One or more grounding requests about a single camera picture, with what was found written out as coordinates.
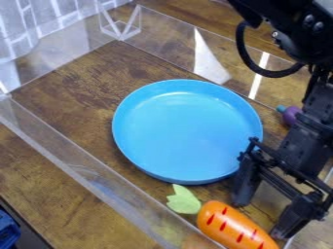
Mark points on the clear acrylic enclosure wall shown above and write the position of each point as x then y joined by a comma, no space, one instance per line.
64,177

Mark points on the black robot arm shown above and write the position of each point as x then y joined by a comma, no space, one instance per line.
302,26

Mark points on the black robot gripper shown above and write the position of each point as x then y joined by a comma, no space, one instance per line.
301,156

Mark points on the blue object at corner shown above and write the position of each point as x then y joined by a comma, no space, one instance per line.
9,231

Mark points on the purple toy eggplant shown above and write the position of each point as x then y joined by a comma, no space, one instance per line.
288,114

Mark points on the blue plastic plate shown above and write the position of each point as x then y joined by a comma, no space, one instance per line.
182,129

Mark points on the orange toy carrot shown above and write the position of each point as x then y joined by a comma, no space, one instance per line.
219,221

